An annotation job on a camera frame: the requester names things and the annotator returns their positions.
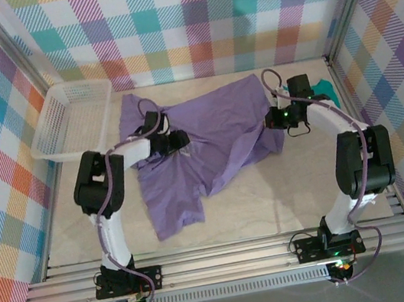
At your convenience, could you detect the purple t-shirt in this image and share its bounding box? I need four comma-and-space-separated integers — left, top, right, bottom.
112, 68, 300, 246

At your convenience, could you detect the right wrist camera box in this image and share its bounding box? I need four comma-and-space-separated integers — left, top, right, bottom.
270, 83, 291, 108

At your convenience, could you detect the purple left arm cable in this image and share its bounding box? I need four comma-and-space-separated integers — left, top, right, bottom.
77, 94, 203, 302

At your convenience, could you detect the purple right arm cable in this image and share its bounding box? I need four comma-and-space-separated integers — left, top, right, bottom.
259, 53, 389, 292

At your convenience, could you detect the slotted grey cable duct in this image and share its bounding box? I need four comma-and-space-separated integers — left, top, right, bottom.
94, 262, 332, 302

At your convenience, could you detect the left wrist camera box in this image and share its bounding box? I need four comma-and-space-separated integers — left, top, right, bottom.
175, 141, 194, 160

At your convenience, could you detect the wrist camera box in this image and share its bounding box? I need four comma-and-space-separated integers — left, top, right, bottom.
175, 141, 194, 160
270, 83, 291, 108

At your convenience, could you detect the folded teal t-shirt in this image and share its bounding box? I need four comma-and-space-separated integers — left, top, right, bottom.
282, 75, 342, 118

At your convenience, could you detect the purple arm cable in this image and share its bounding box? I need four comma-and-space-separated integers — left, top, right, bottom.
77, 94, 203, 302
259, 53, 389, 292

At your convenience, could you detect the aluminium mounting rail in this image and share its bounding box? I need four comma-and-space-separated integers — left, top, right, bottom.
15, 207, 404, 302

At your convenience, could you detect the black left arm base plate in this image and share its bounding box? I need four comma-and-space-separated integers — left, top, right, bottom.
92, 262, 167, 302

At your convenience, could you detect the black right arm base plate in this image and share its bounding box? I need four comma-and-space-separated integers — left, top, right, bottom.
292, 226, 367, 265

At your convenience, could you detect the white plastic mesh basket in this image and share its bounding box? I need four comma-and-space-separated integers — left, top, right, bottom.
21, 75, 125, 170

